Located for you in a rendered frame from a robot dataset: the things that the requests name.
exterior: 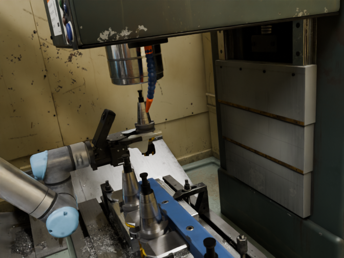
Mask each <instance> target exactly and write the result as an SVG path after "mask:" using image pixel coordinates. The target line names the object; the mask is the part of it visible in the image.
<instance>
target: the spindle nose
mask: <svg viewBox="0 0 344 258"><path fill-rule="evenodd" d="M152 50H153V58H154V62H155V67H156V69H155V70H156V75H157V78H156V80H159V79H161V78H163V76H164V74H163V71H164V68H163V60H162V54H161V44H158V45H152ZM105 52H106V58H107V64H108V68H109V74H110V78H111V81H112V84H114V85H134V84H142V83H148V71H147V68H148V67H147V62H146V59H147V58H146V57H145V55H146V54H145V50H144V47H140V48H131V49H129V48H128V45H127V44H120V45H113V46H106V47H105Z"/></svg>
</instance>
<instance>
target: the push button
mask: <svg viewBox="0 0 344 258"><path fill-rule="evenodd" d="M66 31H67V35H68V38H69V40H73V35H72V30H71V26H70V24H69V23H67V24H66Z"/></svg>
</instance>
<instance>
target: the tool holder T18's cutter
mask: <svg viewBox="0 0 344 258"><path fill-rule="evenodd" d="M155 153H156V149H155V145H154V144H153V143H152V144H150V145H148V149H147V152H145V153H142V155H144V156H149V155H150V154H152V155H154V154H155Z"/></svg>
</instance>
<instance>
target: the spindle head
mask: <svg viewBox="0 0 344 258"><path fill-rule="evenodd" d="M55 2H56V7H57V12H58V17H59V21H60V26H61V31H62V34H61V35H56V36H55V35H54V30H53V26H52V21H51V17H50V12H49V7H48V3H47V0H44V5H45V10H46V14H47V19H48V23H49V28H50V32H51V36H50V38H51V40H52V42H53V45H54V46H56V48H65V49H73V45H71V46H70V45H67V40H66V36H65V31H64V28H63V23H62V18H61V13H60V8H59V3H58V0H55ZM69 4H70V9H71V15H72V20H73V25H74V30H75V35H76V40H77V45H78V49H90V48H98V47H106V46H113V45H120V44H128V43H133V42H140V41H147V40H155V39H162V38H170V37H177V36H184V35H192V34H200V33H207V32H214V31H222V30H229V29H237V28H244V27H252V26H259V25H267V24H274V23H282V22H289V21H294V20H301V19H309V18H316V17H324V16H331V15H338V14H339V12H337V11H339V8H340V0H69Z"/></svg>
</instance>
